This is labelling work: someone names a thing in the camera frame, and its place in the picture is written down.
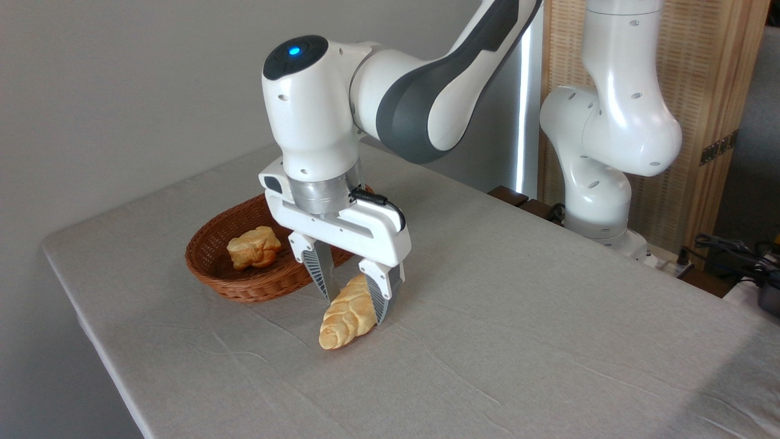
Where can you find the wooden bamboo folding screen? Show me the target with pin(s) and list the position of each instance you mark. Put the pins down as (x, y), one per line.
(701, 61)

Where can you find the long braided bread loaf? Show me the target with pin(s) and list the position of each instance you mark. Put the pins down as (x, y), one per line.
(347, 314)

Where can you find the grey tablecloth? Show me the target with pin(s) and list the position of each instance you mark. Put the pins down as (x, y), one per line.
(518, 335)

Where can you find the brown wicker basket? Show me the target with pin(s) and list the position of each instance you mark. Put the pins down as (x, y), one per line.
(244, 286)

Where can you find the white power strip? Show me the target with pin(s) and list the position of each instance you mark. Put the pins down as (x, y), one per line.
(667, 261)

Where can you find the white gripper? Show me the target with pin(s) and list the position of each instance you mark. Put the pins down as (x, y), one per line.
(365, 235)

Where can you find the metal screen hinge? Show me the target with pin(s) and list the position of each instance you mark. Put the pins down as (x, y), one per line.
(719, 147)

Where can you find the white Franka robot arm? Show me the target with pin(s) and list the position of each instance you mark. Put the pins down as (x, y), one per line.
(317, 110)

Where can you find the dark brown wooden block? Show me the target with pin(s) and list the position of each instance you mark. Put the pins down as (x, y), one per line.
(539, 209)
(507, 195)

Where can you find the small golden bread roll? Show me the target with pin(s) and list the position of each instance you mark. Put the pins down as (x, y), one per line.
(253, 247)

